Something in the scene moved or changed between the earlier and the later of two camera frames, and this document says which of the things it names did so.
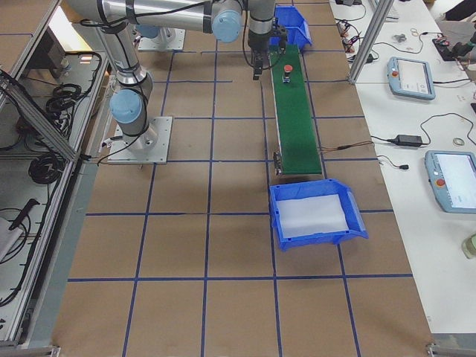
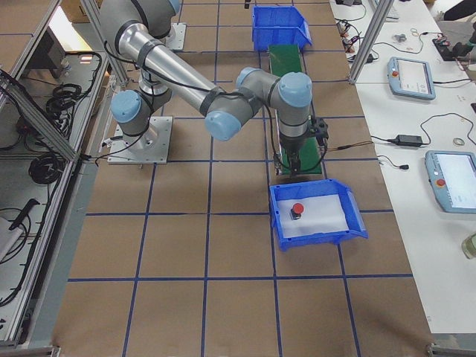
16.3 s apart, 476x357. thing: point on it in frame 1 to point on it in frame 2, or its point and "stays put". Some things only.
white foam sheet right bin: [306, 216] stays put
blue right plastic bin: [314, 213] stays put
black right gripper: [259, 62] to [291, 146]
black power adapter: [407, 140] stays put
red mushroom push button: [288, 68] to [297, 209]
